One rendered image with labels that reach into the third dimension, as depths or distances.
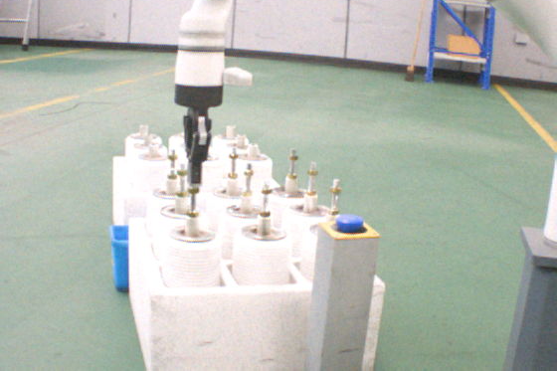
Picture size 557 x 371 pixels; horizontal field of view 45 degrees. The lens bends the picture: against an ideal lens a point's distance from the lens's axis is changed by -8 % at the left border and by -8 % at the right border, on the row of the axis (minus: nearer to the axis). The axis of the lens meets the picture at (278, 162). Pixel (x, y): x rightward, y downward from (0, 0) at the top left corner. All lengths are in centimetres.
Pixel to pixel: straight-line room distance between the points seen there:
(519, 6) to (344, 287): 47
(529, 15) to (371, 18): 636
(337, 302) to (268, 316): 16
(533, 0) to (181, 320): 71
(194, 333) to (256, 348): 11
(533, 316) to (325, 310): 33
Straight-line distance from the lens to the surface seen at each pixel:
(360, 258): 101
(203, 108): 107
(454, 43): 686
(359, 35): 737
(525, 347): 114
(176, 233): 115
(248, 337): 116
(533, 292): 111
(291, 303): 115
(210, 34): 106
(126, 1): 802
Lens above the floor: 63
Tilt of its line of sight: 13 degrees down
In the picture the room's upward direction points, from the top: 4 degrees clockwise
